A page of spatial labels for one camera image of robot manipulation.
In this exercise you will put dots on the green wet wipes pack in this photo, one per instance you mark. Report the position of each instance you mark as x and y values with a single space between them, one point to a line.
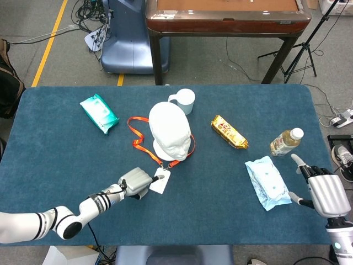
99 113

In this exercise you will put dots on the gold biscuit packet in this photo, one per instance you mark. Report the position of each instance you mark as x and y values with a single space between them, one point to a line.
229 131

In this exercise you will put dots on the white box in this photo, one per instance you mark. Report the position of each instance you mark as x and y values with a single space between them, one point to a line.
69 256

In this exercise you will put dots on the white foam mannequin head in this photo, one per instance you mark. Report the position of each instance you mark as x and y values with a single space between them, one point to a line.
169 129

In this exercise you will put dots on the blue robot base machine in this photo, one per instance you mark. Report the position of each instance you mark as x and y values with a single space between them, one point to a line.
124 47

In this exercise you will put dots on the cardboard box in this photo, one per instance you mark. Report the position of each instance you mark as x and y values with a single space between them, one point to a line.
311 3

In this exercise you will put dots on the light blue wet wipes pack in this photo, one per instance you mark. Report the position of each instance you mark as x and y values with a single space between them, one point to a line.
267 182

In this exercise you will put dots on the black foot pedal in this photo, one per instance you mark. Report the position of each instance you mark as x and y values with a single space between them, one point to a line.
339 139

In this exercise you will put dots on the white power strip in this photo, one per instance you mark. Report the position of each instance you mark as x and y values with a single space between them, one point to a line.
342 120

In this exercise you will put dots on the grey blue robot torso base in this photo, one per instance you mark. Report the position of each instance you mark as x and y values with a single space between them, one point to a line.
173 254

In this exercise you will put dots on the pale blue mug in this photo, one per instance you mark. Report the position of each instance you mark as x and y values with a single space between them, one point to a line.
187 100

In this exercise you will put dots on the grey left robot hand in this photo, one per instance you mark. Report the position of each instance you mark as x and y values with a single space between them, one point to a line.
136 180

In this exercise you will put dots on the dark brown bag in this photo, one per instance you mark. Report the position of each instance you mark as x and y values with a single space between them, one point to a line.
8 88

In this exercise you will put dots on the yellow tea bottle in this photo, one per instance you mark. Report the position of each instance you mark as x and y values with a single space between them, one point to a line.
284 143

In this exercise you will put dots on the grey black sneaker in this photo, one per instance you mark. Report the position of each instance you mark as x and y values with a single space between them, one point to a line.
343 160

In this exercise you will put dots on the brown mahjong table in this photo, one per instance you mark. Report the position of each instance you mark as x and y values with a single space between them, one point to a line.
220 26

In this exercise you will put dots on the white badge holder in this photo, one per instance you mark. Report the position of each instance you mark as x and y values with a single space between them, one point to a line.
161 185

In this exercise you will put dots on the white storage crate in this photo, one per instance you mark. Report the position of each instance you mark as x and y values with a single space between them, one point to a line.
331 8

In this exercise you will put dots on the white socket board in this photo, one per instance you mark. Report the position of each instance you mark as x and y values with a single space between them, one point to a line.
93 40

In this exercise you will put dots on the black tripod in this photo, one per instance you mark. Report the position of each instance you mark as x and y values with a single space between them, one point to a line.
303 45

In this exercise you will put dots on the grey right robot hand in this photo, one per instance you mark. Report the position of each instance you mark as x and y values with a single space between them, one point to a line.
328 193

